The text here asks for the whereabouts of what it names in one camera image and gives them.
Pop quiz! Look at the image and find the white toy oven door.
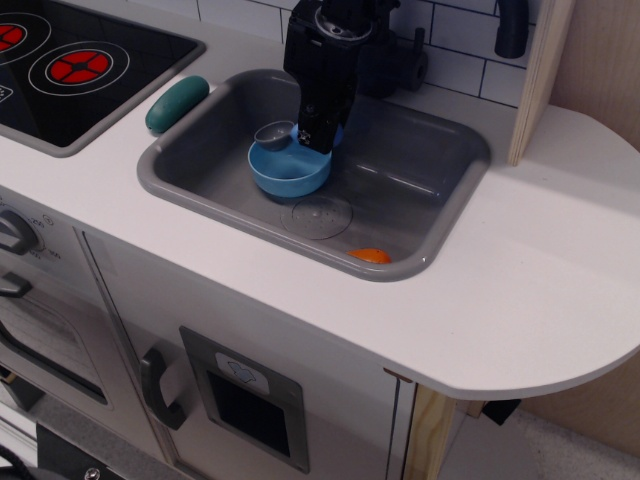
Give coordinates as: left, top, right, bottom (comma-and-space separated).
0, 264, 151, 446

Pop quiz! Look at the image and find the grey plastic sink basin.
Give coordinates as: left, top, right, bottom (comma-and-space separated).
137, 69, 491, 281

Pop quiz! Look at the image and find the blue plastic bowl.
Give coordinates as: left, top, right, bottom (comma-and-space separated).
247, 141, 332, 198

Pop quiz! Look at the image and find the grey oven door handle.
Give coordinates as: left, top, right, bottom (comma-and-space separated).
0, 272, 32, 298

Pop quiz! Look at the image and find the green toy cucumber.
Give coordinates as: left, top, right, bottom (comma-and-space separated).
145, 75, 210, 134

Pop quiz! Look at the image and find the light wooden side post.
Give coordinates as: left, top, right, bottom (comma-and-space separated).
507, 0, 575, 166

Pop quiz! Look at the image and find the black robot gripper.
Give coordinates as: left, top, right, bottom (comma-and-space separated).
283, 1, 400, 154

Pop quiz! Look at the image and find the white cabinet door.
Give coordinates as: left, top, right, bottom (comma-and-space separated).
85, 234, 412, 479

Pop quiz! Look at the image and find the grey ice dispenser panel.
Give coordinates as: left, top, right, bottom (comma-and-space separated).
180, 326, 310, 474

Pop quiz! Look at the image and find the black cable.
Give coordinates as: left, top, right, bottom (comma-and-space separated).
0, 442, 34, 480

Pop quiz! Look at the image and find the black toy stove top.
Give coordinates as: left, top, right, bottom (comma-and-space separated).
1, 1, 205, 158

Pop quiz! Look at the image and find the orange toy food piece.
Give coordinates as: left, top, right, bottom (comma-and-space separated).
347, 248, 392, 264

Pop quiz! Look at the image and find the dark grey toy faucet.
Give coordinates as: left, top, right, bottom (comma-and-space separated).
361, 1, 534, 107

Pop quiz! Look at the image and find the grey oven knob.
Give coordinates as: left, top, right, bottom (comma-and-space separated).
1, 210, 39, 255

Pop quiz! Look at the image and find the dark grey cabinet door handle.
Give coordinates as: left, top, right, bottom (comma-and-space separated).
139, 348, 186, 431

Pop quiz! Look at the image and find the grey spoon with blue handle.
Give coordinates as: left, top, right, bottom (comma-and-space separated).
247, 120, 311, 153

